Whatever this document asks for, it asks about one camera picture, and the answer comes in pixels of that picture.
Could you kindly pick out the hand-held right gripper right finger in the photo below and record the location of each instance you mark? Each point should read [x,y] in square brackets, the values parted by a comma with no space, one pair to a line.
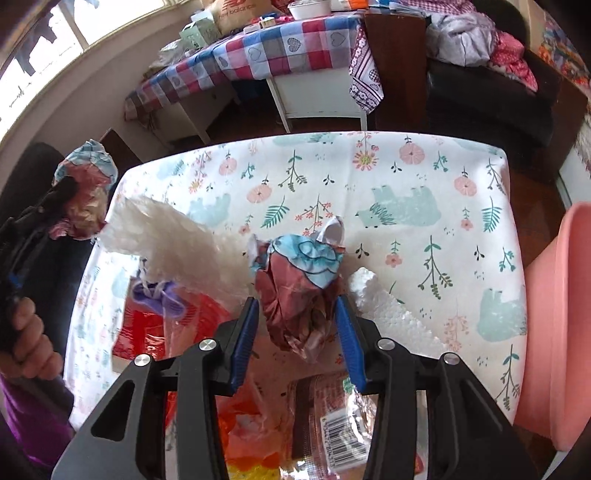
[351,344]

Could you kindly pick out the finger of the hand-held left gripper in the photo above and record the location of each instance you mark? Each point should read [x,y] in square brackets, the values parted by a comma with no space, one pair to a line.
[57,194]

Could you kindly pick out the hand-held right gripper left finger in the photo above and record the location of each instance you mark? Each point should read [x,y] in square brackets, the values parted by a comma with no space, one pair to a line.
[242,344]

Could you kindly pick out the blue brown paper ball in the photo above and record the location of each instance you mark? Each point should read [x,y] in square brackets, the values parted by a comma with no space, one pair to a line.
[295,286]
[87,161]

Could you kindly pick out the snack wrapper with barcode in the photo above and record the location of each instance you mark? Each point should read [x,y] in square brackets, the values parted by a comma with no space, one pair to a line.
[323,406]

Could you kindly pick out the purple packet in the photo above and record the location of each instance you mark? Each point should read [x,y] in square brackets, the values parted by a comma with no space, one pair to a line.
[161,300]

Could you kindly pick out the yellow packet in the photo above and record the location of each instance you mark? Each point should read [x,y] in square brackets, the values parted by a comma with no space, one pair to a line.
[251,471]

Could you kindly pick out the pink plastic basin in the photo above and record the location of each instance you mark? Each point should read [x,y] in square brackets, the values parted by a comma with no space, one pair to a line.
[554,323]

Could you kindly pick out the person's left forearm purple sleeve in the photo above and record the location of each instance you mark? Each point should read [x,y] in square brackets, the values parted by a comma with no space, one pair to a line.
[27,415]

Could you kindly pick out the person's left hand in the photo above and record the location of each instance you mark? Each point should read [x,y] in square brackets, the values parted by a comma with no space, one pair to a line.
[34,332]

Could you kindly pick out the white foam piece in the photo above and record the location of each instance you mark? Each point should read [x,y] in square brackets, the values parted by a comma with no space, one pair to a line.
[388,304]

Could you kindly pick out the black chair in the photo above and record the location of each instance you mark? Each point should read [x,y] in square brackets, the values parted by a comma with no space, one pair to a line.
[69,277]

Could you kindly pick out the orange plastic bag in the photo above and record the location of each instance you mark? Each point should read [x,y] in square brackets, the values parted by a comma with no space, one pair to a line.
[249,415]

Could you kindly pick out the brown wooden cabinet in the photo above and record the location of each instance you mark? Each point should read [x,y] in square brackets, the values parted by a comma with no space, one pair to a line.
[122,147]

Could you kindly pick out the red plastic bag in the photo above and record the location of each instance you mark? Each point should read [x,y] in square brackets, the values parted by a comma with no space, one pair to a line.
[138,337]

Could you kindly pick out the white translucent plastic bag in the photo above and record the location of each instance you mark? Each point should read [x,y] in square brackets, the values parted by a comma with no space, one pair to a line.
[161,240]

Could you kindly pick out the hanging dark garment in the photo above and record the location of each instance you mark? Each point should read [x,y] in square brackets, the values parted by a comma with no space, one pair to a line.
[37,41]

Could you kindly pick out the window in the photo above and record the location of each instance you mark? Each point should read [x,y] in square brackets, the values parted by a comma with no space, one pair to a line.
[69,37]

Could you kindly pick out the green box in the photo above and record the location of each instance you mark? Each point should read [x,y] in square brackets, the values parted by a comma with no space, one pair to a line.
[198,30]

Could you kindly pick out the checked heart print tablecloth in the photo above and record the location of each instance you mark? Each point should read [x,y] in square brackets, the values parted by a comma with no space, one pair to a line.
[258,50]

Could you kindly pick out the white table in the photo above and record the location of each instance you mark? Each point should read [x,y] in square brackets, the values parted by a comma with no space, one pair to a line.
[314,97]

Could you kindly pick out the brown paper bag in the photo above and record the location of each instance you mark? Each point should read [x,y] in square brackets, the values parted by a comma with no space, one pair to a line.
[240,14]

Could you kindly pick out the purple white patterned cloth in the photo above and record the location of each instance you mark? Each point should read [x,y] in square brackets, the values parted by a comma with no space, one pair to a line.
[364,78]

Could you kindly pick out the black leather sofa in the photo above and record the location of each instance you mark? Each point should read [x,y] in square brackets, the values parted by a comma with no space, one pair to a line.
[485,101]

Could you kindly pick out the brown wooden board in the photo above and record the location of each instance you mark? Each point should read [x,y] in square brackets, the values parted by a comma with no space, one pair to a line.
[397,69]

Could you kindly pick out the white bowl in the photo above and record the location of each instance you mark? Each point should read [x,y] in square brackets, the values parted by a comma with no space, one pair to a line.
[309,8]

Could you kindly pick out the grey white garment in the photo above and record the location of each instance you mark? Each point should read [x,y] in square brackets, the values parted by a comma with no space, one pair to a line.
[461,39]

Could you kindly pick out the pink red garment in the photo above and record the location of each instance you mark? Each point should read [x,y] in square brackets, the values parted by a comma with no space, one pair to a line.
[515,55]

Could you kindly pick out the orange container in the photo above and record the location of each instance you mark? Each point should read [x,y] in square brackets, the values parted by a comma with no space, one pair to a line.
[356,3]

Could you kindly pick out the colourful printed blanket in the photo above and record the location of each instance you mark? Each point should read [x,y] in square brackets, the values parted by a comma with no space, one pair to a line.
[565,46]

